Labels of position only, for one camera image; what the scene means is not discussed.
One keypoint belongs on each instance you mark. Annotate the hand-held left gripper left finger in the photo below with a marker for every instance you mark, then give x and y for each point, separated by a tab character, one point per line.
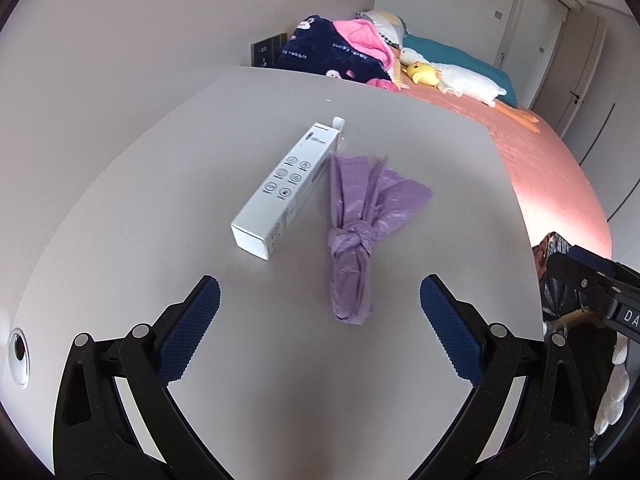
192	330

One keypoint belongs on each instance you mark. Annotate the long white box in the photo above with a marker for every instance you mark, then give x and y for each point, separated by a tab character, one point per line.
280	195

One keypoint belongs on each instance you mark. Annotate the teal pillow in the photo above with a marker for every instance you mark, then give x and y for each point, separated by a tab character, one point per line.
450	55

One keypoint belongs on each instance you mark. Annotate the purple plastic bag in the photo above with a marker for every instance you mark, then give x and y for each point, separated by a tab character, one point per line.
350	260

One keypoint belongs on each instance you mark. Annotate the navy pink hooded robe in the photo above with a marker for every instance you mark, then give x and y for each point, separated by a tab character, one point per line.
320	55

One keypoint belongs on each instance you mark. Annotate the grey desk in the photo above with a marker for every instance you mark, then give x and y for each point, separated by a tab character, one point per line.
150	160

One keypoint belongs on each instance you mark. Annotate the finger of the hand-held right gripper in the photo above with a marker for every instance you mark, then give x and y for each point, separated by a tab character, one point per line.
600	262
575	276

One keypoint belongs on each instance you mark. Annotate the white goose plush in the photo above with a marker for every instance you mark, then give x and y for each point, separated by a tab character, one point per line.
470	80

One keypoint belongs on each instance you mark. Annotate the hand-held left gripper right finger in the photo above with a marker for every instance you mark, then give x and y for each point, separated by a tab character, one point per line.
450	330

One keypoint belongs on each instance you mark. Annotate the white crumpled paper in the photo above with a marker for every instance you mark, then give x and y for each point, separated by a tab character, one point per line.
614	395

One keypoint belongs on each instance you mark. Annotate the white wardrobe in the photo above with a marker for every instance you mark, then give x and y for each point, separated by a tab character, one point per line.
595	75

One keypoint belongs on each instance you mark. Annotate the yellow duck plush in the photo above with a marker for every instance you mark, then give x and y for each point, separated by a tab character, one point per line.
422	74

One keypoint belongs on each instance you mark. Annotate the bed with pink sheet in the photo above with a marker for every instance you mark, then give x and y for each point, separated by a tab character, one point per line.
540	170

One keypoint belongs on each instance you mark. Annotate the white door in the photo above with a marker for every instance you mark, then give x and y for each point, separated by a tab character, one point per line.
535	20

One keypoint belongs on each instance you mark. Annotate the small white tube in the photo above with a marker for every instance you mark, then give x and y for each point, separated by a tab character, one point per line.
338	123

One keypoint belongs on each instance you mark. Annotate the patchwork pillow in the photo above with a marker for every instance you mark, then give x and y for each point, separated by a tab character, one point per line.
390	22

